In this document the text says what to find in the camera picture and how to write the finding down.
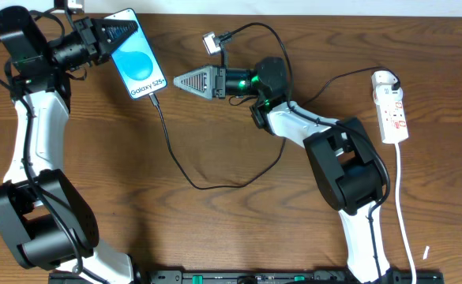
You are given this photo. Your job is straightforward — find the blue screen Samsung smartphone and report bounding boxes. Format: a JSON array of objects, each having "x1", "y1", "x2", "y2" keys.
[{"x1": 106, "y1": 8, "x2": 167, "y2": 99}]

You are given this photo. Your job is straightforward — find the black USB charging cable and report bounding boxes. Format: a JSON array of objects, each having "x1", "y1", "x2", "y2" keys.
[{"x1": 148, "y1": 65, "x2": 402, "y2": 191}]

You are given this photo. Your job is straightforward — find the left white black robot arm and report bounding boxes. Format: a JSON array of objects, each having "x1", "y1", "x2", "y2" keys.
[{"x1": 0, "y1": 2, "x2": 144, "y2": 283}]

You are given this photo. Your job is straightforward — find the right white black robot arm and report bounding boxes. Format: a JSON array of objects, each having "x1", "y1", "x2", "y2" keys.
[{"x1": 174, "y1": 57, "x2": 390, "y2": 283}]

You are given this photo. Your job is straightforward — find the white power strip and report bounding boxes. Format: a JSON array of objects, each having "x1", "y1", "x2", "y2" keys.
[{"x1": 373, "y1": 85, "x2": 409, "y2": 144}]

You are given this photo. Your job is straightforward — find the white paper scrap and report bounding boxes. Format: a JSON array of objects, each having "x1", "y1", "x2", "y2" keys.
[{"x1": 423, "y1": 245, "x2": 430, "y2": 260}]

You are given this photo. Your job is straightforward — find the right black camera cable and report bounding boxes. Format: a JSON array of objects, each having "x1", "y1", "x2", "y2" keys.
[{"x1": 216, "y1": 21, "x2": 392, "y2": 284}]

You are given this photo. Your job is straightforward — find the black camera cable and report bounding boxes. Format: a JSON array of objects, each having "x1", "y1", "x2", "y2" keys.
[
  {"x1": 0, "y1": 9, "x2": 109, "y2": 284},
  {"x1": 216, "y1": 21, "x2": 392, "y2": 284}
]

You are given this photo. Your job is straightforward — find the white USB wall charger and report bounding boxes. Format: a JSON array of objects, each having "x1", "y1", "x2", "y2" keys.
[{"x1": 371, "y1": 69, "x2": 400, "y2": 91}]

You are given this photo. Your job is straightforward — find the white power strip cord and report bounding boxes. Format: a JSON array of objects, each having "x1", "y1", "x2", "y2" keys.
[{"x1": 393, "y1": 142, "x2": 419, "y2": 284}]

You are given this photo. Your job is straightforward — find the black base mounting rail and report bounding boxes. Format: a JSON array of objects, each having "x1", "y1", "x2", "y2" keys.
[{"x1": 47, "y1": 268, "x2": 445, "y2": 284}]

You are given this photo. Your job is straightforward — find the left black camera cable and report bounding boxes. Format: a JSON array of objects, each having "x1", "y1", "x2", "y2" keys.
[{"x1": 0, "y1": 9, "x2": 109, "y2": 284}]

